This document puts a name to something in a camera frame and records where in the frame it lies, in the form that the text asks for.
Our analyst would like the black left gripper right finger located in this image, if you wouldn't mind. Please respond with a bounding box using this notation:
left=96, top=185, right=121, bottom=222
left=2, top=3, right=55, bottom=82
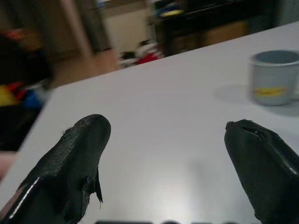
left=224, top=119, right=299, bottom=224

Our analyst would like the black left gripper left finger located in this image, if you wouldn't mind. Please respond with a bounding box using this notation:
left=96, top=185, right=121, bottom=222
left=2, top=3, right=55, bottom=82
left=0, top=113, right=112, bottom=224

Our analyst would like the colourful toy pile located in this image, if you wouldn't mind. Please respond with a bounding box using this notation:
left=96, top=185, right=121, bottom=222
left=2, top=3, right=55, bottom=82
left=0, top=80, right=53, bottom=110

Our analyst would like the grey mug with yellow print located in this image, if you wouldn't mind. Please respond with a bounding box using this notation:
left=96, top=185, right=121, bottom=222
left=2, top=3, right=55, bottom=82
left=247, top=49, right=299, bottom=107

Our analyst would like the dark sofa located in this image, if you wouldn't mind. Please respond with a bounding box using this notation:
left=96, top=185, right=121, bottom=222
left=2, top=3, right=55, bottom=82
left=0, top=28, right=53, bottom=94

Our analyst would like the red and white toy pile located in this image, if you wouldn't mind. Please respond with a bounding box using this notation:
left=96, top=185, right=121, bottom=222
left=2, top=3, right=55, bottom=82
left=119, top=40, right=164, bottom=66

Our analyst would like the dark wooden cabinet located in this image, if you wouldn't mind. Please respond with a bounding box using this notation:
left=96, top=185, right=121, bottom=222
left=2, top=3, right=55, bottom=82
left=153, top=0, right=281, bottom=58

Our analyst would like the yellow object on cabinet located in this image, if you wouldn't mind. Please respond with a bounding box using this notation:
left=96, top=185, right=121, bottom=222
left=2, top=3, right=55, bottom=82
left=160, top=9, right=185, bottom=17

